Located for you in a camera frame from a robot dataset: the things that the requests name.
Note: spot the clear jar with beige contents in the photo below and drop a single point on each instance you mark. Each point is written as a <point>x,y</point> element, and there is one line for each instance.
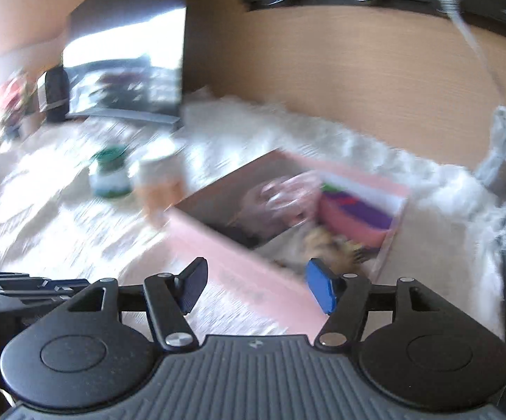
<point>159,188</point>

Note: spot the black speaker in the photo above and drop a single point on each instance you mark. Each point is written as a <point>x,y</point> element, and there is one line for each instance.
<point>56,96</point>

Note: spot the black curved monitor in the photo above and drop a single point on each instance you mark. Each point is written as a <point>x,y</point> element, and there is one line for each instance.
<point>126,74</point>

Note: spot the pink and purple foam toy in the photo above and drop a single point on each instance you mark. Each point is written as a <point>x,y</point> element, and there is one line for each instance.
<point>353,221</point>

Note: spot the green lid jar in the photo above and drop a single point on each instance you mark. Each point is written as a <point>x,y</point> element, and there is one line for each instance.
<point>109,175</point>

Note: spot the pink box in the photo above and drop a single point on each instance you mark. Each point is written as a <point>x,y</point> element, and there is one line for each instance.
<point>244,271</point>

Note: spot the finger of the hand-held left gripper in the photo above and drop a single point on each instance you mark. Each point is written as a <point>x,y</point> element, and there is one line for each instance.
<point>25,304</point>
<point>67,284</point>

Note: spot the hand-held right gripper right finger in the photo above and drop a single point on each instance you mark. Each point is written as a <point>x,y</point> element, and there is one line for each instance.
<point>320,286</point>

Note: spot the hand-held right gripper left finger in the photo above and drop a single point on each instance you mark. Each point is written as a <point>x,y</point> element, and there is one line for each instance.
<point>191,286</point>

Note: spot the potted flowers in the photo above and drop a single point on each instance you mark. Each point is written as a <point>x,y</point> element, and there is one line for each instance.
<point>16,100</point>

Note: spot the white knitted blanket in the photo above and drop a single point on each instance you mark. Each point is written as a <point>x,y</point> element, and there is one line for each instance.
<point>410,157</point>

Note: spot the brown plush toy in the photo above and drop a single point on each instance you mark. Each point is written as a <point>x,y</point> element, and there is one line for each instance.
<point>327,245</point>

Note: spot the crinkled plastic bag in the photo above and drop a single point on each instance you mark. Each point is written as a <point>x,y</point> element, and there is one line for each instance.
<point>285,201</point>

